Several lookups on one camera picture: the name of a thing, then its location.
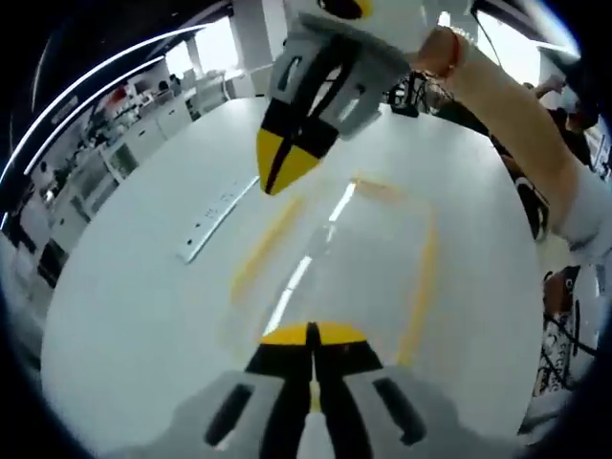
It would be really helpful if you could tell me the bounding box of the row of white cabinets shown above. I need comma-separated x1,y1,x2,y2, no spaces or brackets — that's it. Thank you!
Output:
9,71,229,293

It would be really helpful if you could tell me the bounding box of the person's right hand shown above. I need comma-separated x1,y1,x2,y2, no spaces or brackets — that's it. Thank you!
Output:
405,26,461,80

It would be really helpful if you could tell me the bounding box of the yellow tape outline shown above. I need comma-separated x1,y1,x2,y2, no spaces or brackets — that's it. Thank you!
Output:
229,175,440,367

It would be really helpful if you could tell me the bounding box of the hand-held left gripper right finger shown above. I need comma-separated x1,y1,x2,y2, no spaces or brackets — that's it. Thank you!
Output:
310,320,511,459

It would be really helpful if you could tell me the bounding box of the ceiling light strip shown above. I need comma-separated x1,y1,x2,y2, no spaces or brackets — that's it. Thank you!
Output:
0,26,211,186
22,55,169,177

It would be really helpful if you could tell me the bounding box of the person's black white printed clothing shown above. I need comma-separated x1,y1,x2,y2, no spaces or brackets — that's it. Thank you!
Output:
514,174,601,401

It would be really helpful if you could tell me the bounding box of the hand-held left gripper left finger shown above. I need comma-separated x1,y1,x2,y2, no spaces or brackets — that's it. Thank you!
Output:
114,322,319,459

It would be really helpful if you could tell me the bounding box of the white power strip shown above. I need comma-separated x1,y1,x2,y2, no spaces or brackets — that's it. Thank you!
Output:
175,174,262,265

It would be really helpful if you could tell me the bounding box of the black cable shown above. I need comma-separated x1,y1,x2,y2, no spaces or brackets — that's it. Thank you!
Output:
470,0,504,66

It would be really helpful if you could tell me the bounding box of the red string bracelet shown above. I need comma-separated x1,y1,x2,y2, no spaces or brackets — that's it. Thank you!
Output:
447,27,464,78

